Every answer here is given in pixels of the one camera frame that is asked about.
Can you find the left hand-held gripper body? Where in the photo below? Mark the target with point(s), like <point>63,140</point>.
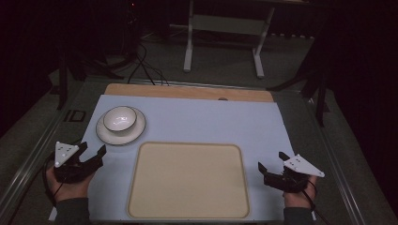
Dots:
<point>70,168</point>

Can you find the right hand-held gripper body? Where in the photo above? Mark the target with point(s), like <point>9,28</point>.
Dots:
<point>292,178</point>

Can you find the person's left hand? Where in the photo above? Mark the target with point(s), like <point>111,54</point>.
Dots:
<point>69,186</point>

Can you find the person's right hand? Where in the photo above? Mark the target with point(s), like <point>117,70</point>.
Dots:
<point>301,195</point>

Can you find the white plate with dark rim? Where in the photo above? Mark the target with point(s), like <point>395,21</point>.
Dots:
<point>125,136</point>

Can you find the white bowl with dark rim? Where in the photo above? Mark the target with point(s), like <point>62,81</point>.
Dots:
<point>120,118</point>

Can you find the black stand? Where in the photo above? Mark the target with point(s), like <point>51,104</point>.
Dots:
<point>64,78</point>
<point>313,84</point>

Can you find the beige plastic tray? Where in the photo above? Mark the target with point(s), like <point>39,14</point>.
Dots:
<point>188,180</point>

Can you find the pale blue table sheet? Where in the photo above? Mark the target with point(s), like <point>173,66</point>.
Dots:
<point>194,122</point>

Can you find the white metal table frame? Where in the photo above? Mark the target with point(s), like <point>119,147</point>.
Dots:
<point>225,28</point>

